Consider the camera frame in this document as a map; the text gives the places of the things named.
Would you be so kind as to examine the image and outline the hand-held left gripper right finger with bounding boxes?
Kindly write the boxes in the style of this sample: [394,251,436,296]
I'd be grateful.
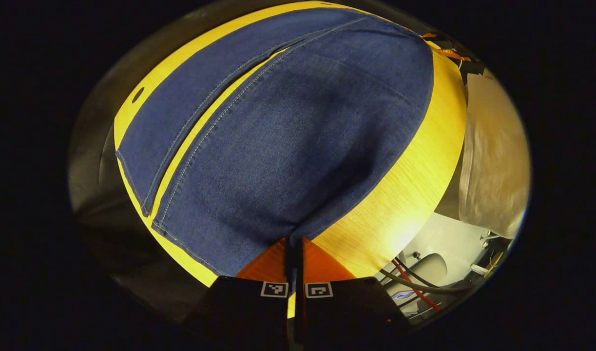
[296,237,410,349]

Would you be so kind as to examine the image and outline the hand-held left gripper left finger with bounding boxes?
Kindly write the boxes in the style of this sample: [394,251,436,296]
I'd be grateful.
[183,237,292,350]

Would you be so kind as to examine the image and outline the blue jeans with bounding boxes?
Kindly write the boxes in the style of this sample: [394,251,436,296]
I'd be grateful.
[115,7,435,277]

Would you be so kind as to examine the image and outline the person's light clothing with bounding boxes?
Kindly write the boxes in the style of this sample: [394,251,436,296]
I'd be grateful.
[458,68,531,239]

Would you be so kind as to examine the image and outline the grey chair base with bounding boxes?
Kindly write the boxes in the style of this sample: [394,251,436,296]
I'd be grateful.
[383,253,448,299]

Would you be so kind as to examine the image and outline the black backdrop cloth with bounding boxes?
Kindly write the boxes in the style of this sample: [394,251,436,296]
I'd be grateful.
[68,2,259,325]

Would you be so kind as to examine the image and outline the red cable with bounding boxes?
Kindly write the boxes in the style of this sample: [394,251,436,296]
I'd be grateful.
[392,258,443,312]

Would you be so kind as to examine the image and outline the dark cable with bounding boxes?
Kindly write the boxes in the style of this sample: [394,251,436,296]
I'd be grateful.
[378,268,474,296]

